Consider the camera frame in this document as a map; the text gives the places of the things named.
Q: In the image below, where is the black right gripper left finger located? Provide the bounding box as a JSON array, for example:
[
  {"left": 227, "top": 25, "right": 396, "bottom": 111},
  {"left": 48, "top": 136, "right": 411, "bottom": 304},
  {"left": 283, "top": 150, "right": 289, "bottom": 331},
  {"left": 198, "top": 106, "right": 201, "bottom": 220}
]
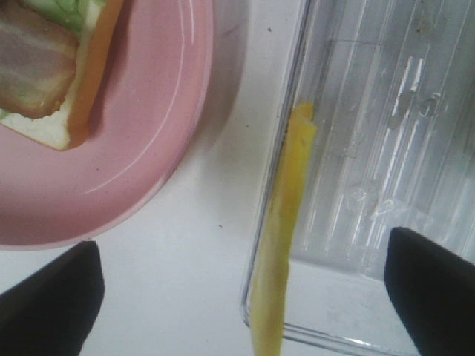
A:
[{"left": 1, "top": 241, "right": 103, "bottom": 355}]

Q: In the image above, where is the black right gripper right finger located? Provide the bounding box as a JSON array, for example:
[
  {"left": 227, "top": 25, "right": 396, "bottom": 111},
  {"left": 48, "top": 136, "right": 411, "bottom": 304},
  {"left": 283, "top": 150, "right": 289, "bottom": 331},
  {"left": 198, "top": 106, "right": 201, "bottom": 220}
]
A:
[{"left": 384, "top": 227, "right": 474, "bottom": 355}]

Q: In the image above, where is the bread slice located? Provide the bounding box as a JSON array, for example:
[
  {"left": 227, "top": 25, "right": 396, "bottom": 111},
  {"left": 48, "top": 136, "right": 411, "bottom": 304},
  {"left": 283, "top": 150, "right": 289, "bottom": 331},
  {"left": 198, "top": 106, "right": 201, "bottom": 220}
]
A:
[{"left": 1, "top": 1, "right": 124, "bottom": 151}]

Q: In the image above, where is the bacon strip container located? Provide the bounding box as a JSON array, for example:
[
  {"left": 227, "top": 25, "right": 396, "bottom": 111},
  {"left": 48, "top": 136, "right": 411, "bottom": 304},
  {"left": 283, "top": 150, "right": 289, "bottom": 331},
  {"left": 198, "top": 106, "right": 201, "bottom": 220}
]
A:
[{"left": 1, "top": 1, "right": 79, "bottom": 119}]

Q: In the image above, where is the green lettuce leaf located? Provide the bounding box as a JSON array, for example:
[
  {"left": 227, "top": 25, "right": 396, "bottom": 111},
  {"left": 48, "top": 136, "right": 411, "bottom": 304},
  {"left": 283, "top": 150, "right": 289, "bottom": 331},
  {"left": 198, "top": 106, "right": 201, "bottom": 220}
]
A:
[{"left": 1, "top": 1, "right": 106, "bottom": 119}]

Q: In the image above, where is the yellow cheese slice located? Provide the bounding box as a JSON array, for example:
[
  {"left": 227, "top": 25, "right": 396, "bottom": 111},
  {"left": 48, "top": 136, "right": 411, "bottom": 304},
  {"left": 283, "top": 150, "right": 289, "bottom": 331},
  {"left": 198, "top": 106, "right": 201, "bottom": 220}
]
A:
[{"left": 249, "top": 102, "right": 318, "bottom": 355}]

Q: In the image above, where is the clear plastic right container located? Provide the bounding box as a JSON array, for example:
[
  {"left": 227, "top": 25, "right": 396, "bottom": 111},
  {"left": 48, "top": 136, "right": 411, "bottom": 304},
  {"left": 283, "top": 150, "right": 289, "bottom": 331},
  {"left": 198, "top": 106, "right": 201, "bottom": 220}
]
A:
[{"left": 240, "top": 0, "right": 475, "bottom": 356}]

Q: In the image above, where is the pink round plate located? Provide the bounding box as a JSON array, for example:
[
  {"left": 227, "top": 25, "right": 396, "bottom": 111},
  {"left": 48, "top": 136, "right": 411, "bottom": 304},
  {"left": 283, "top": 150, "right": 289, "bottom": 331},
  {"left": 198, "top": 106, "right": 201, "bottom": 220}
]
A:
[{"left": 1, "top": 1, "right": 214, "bottom": 249}]

